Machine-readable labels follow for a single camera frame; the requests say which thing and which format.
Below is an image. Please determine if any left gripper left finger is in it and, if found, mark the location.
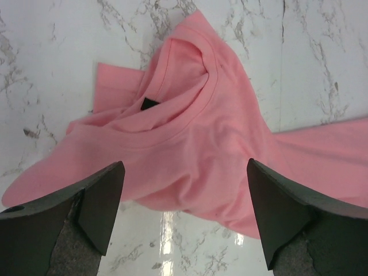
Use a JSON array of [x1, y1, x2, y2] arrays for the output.
[[1, 162, 125, 275]]

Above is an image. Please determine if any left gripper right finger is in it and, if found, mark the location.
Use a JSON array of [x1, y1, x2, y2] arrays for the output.
[[247, 159, 367, 276]]

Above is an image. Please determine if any light pink t-shirt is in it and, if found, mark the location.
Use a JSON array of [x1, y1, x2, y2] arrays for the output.
[[2, 11, 367, 238]]

